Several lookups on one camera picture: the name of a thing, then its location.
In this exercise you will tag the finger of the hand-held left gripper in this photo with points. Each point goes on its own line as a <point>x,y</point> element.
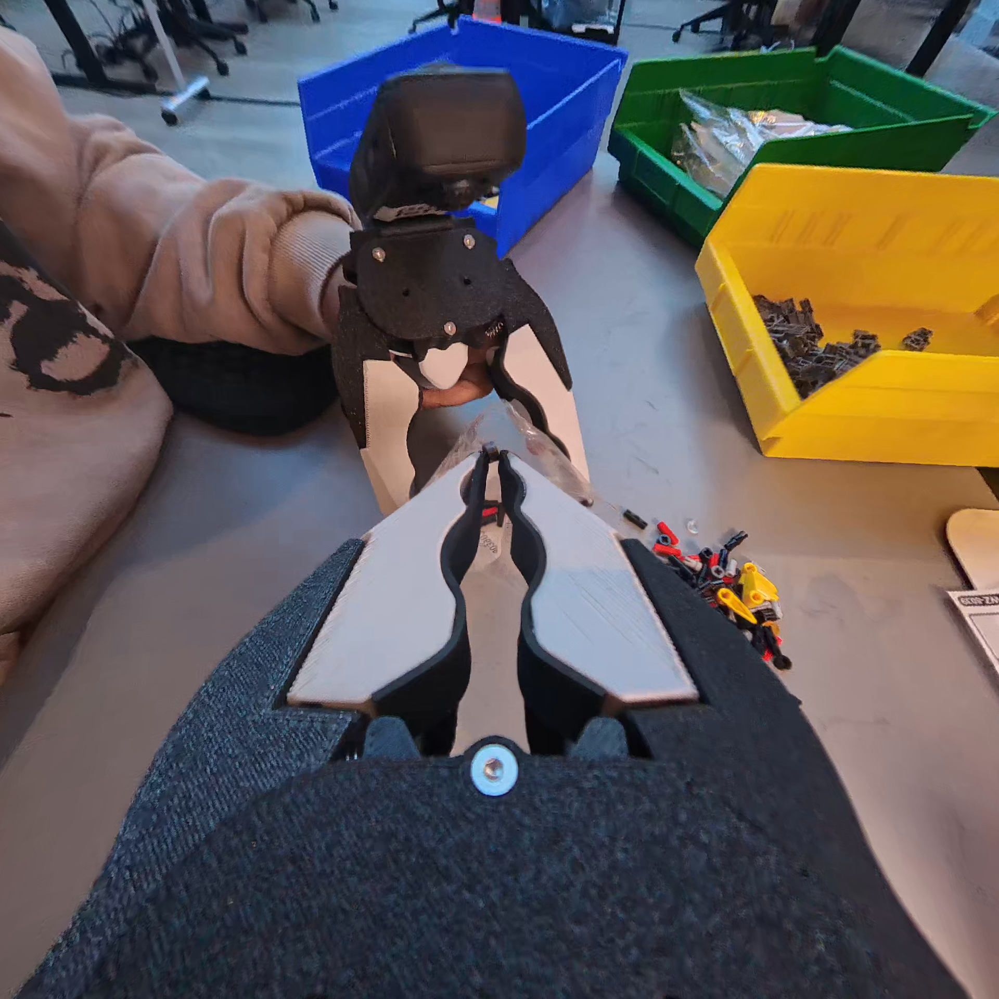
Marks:
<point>565,445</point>
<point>386,430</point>

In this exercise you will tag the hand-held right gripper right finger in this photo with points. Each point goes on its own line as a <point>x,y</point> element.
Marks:
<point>609,625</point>

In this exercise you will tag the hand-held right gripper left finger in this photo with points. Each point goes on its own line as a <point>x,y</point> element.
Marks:
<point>383,617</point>

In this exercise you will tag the clear plastic bag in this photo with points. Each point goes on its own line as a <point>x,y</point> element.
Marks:
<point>469,437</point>

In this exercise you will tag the small red plastic peg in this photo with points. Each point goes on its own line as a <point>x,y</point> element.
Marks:
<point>492,514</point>

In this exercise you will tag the pile of mixed small plastic parts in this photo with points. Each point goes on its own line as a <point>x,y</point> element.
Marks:
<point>726,586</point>

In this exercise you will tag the person's left forearm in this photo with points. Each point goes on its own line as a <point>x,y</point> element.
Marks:
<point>188,250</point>

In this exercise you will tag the grey desk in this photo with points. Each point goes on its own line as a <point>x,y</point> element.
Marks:
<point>656,406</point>

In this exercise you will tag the person's left hand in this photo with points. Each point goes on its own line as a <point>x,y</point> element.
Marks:
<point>456,380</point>

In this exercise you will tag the black armrest pad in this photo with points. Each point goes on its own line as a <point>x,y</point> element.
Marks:
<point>234,391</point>

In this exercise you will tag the blue storage bin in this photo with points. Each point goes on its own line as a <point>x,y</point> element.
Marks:
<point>547,110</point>

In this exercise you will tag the heap of black connector pegs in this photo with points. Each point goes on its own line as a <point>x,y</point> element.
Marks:
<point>828,344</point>

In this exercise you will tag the white table leg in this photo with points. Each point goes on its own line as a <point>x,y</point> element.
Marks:
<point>188,99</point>

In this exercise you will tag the yellow storage bin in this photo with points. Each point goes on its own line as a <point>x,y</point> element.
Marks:
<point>874,430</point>

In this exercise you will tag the clear bag of parts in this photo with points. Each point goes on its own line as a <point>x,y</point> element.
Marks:
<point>734,141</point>

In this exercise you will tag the black office chair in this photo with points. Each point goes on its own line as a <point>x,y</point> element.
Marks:
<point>195,31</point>

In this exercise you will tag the green storage bin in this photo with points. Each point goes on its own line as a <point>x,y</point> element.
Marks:
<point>874,141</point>

